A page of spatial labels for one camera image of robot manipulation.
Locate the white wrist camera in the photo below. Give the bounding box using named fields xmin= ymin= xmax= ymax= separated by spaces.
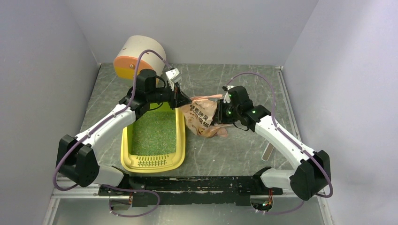
xmin=222 ymin=85 xmax=234 ymax=104
xmin=165 ymin=68 xmax=182 ymax=86

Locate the grey oval nail file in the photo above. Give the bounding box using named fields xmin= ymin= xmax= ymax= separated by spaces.
xmin=261 ymin=143 xmax=274 ymax=162

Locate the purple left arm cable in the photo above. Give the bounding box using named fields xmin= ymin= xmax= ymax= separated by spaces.
xmin=52 ymin=49 xmax=173 ymax=218

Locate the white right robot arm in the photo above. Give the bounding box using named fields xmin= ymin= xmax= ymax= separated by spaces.
xmin=213 ymin=86 xmax=331 ymax=201

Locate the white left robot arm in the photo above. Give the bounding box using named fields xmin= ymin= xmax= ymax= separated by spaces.
xmin=53 ymin=68 xmax=191 ymax=195

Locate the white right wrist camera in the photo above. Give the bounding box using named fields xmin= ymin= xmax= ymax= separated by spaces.
xmin=222 ymin=85 xmax=234 ymax=104

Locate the yellow litter box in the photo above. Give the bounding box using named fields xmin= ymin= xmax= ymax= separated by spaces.
xmin=121 ymin=104 xmax=186 ymax=173

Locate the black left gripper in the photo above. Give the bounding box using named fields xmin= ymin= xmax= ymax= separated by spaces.
xmin=147 ymin=80 xmax=192 ymax=110

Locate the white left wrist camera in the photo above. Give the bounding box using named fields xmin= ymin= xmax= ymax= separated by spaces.
xmin=165 ymin=68 xmax=182 ymax=86

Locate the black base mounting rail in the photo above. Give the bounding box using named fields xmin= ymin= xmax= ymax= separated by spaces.
xmin=98 ymin=175 xmax=283 ymax=207

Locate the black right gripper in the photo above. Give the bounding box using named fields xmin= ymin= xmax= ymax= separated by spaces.
xmin=212 ymin=99 xmax=240 ymax=124

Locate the round cream drawer cabinet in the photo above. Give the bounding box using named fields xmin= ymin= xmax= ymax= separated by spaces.
xmin=113 ymin=35 xmax=166 ymax=87

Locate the orange cat litter bag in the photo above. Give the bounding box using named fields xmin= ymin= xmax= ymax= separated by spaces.
xmin=179 ymin=94 xmax=228 ymax=138

